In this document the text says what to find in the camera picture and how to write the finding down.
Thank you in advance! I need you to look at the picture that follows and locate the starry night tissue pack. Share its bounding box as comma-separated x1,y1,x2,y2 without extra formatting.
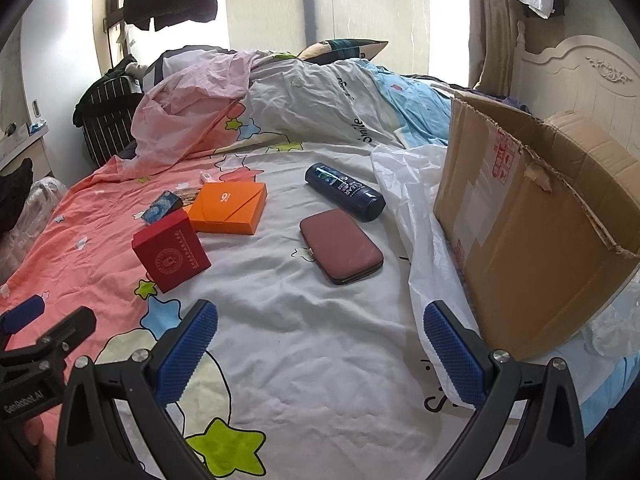
141,191,183,224

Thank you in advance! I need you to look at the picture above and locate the cartoon star bed sheet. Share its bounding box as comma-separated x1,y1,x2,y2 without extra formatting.
0,56,640,480

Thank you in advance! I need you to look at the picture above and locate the dark patterned pillow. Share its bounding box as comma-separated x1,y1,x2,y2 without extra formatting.
297,39,388,65

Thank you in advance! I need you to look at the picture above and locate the pink cream tube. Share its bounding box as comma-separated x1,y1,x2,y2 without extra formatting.
201,171,217,183

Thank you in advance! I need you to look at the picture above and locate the black striped bag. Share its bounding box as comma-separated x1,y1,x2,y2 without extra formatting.
72,54,143,167

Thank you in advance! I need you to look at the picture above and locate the maroon zip case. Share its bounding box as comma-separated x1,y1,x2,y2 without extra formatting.
299,209,384,285

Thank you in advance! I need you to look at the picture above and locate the dark blue shampoo bottle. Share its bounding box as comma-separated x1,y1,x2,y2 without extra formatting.
305,162,386,222

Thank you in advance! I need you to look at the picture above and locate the beige curtain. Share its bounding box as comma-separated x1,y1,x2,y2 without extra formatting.
469,0,516,96

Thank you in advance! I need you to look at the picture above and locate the white plastic bag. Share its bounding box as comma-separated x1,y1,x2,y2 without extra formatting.
370,143,490,410

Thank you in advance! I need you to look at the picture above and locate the white side cabinet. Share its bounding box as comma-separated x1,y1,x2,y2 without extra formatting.
1,122,53,180

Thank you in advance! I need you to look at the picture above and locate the brown cardboard box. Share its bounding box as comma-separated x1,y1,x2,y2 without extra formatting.
434,92,639,360

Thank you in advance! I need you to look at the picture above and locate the red square box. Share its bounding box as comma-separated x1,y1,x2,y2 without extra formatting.
131,209,210,292

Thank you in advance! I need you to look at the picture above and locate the clear plastic bag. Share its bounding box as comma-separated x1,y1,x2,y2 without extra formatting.
0,177,67,284

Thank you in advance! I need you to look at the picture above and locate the orange gift box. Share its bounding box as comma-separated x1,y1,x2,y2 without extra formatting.
188,182,267,235

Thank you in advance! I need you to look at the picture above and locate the white carved headboard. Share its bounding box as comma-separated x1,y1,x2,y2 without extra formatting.
511,21,639,156

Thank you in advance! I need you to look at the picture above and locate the pink crumpled sheet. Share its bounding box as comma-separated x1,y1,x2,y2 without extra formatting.
122,50,262,178

